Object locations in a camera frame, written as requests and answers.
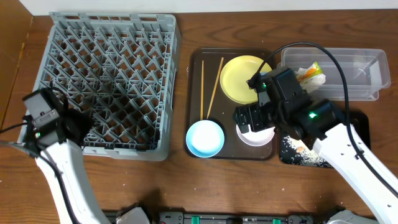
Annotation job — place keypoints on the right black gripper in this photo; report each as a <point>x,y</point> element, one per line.
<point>252,116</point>

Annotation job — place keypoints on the white bowl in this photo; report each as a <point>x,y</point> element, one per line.
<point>257,139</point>

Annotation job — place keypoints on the rice food scraps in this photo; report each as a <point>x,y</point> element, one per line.
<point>297,153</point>

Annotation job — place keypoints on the white tissue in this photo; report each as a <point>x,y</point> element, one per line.
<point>310,84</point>

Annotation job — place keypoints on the green orange snack wrapper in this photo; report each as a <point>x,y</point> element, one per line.
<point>310,72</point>

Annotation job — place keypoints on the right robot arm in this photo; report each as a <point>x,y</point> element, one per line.
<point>283,104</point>

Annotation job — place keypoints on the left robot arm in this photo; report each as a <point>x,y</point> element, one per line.
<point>54,136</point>

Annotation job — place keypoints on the black waste tray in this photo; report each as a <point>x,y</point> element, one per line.
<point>361,124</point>

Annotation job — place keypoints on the clear plastic waste bin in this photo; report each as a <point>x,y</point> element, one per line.
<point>366,71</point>

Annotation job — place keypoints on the yellow round plate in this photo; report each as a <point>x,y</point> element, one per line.
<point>234,77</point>

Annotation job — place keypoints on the dark brown serving tray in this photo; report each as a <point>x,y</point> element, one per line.
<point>223,108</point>

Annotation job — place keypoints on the light blue bowl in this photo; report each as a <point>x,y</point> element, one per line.
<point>205,138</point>

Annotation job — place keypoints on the grey plastic dish rack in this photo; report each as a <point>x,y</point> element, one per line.
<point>119,70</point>

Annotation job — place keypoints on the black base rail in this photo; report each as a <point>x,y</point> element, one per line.
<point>180,216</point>

